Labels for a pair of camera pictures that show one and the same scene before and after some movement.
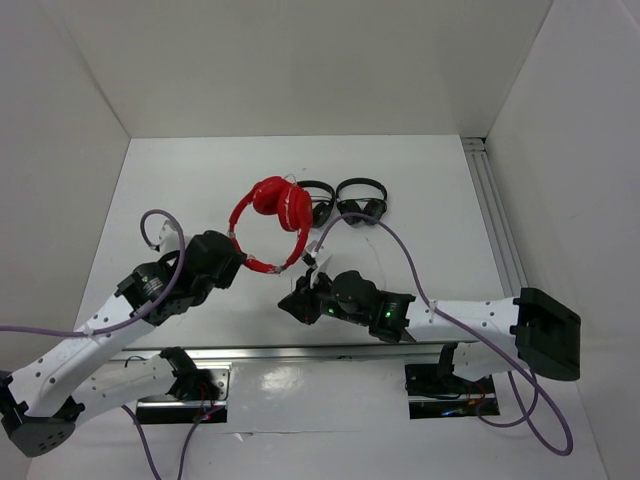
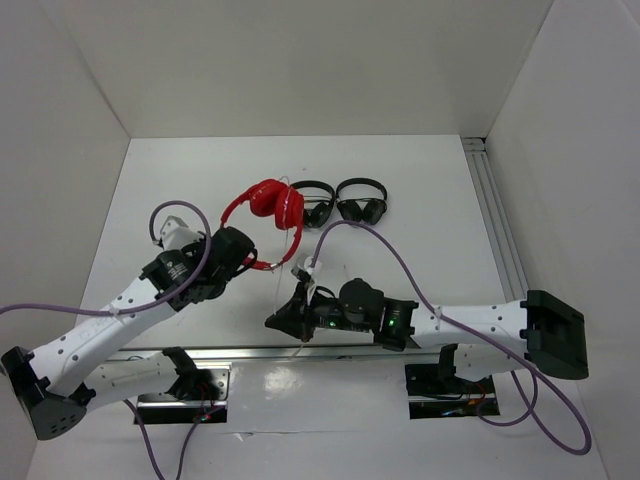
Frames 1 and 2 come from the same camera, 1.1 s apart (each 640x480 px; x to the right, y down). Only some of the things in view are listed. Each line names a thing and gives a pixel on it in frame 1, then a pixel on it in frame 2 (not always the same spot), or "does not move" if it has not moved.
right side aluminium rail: (495, 219) does not move
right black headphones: (374, 208) does not move
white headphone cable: (320, 272) to (282, 261)
